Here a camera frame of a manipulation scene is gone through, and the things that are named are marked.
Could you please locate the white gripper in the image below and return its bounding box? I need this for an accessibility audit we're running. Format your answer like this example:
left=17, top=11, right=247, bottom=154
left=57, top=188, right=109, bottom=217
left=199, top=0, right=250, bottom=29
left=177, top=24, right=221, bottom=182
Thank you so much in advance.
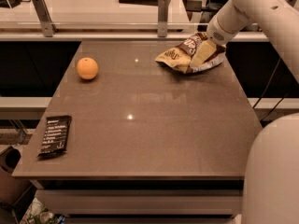
left=191, top=16, right=234, bottom=67

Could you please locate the brown and cream chip bag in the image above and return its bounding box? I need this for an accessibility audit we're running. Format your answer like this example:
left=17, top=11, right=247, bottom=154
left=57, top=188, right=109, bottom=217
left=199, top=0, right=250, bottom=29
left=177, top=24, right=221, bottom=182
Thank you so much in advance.
left=155, top=32, right=226, bottom=74

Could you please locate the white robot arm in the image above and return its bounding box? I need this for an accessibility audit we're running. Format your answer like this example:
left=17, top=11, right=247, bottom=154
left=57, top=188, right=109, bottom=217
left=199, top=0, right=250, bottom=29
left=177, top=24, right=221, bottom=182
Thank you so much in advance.
left=206, top=0, right=299, bottom=224

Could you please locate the black rxbar chocolate bar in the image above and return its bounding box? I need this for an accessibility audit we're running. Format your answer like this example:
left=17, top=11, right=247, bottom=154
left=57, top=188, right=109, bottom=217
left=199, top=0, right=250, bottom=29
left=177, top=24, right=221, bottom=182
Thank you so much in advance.
left=38, top=115, right=72, bottom=157

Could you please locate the person in dark clothes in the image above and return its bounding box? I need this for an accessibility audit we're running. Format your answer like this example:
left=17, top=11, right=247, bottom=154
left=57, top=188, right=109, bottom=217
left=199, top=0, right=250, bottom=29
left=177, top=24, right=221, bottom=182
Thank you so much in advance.
left=197, top=0, right=228, bottom=32

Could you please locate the orange fruit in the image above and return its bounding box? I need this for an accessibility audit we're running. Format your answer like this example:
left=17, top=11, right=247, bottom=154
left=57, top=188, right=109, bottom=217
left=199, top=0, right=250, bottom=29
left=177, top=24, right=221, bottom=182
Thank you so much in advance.
left=77, top=57, right=99, bottom=80

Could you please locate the glass barrier panel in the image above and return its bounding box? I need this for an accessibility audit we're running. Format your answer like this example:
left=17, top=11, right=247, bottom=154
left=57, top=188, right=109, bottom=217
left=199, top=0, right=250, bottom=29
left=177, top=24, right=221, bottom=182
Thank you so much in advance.
left=0, top=0, right=232, bottom=33

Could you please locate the black device on counter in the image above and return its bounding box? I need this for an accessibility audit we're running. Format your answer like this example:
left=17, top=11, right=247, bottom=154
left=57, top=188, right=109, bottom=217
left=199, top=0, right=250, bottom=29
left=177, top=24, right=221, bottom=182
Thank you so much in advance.
left=0, top=0, right=31, bottom=8

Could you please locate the green white snack package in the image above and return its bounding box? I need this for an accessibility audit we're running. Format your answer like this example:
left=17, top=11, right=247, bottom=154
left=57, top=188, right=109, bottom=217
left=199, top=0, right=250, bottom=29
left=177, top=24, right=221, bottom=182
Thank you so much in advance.
left=20, top=198, right=65, bottom=224

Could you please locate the middle metal glass bracket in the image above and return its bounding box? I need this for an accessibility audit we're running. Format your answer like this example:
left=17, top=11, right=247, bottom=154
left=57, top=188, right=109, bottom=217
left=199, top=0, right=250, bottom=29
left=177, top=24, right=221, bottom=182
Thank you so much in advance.
left=157, top=0, right=170, bottom=37

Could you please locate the metal glass bracket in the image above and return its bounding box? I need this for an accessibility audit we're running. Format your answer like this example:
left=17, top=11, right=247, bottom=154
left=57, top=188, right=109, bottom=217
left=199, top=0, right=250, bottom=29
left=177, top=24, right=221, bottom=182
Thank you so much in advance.
left=157, top=0, right=170, bottom=37
left=32, top=0, right=56, bottom=37

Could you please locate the left metal glass bracket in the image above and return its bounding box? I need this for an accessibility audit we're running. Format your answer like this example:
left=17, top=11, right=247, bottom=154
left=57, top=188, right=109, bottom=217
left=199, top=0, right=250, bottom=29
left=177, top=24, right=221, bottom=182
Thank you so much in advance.
left=32, top=0, right=56, bottom=37

